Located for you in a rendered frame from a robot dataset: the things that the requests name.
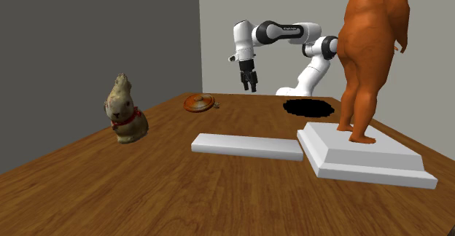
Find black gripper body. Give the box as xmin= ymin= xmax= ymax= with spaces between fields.
xmin=238 ymin=58 xmax=257 ymax=75

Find white flat slab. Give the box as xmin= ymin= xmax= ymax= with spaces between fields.
xmin=190 ymin=132 xmax=305 ymax=162

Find brown round wooden lid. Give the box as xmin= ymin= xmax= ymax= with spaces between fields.
xmin=182 ymin=93 xmax=221 ymax=114

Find beige rabbit figure red ribbon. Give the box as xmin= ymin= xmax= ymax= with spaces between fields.
xmin=104 ymin=73 xmax=149 ymax=145

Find orange statue on white plinth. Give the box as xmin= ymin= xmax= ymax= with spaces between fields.
xmin=296 ymin=0 xmax=439 ymax=190

